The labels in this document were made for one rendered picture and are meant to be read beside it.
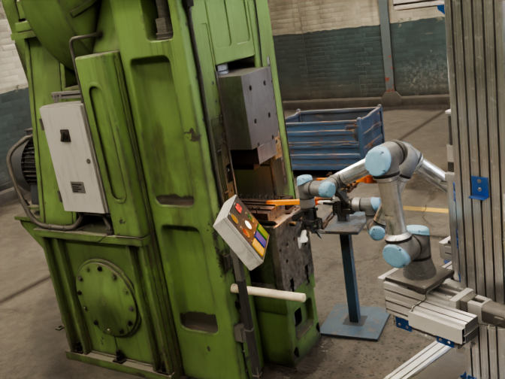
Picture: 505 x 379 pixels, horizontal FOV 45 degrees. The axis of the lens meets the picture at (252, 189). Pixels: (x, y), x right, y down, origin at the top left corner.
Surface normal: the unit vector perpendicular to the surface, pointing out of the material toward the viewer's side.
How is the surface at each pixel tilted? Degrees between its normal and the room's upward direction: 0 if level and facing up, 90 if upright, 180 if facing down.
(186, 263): 90
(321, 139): 89
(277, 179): 90
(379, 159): 82
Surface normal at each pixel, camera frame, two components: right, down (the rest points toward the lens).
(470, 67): -0.77, 0.29
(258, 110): 0.84, 0.03
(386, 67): -0.58, 0.32
